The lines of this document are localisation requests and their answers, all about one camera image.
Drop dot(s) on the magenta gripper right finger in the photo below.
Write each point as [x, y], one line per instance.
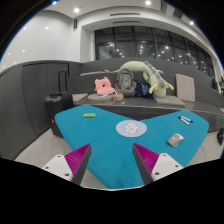
[153, 166]

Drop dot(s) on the grey computer mouse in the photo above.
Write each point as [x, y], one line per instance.
[175, 140]

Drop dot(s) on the black capped marker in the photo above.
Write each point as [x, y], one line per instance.
[187, 123]

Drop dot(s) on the grey backpack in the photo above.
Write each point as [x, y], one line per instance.
[126, 83]

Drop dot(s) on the grey left seat cushion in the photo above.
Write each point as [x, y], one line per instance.
[78, 97]

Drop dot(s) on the small tan basket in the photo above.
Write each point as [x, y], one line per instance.
[118, 97]

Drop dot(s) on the pink plush toy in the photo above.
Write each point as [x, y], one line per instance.
[103, 86]

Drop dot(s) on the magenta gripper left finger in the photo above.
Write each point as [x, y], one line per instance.
[72, 166]

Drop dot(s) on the grey upright cushion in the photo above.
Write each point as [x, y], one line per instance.
[185, 88]

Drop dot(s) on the black rolling suitcase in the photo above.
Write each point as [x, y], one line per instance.
[58, 102]

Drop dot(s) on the dark blue bag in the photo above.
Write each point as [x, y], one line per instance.
[141, 90]

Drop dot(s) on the grey round seat cushion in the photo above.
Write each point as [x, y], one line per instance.
[100, 98]

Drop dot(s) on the green dragon plush toy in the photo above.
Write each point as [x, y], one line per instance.
[151, 75]

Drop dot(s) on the green highlighter pen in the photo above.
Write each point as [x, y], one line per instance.
[89, 115]

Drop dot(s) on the blue capped marker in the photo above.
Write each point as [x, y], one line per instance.
[191, 121]

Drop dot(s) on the teal table mat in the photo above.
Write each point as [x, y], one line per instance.
[112, 161]

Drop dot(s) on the round white mouse pad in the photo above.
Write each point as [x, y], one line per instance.
[131, 128]

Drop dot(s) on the grey flat seat cushion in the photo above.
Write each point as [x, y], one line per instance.
[169, 100]

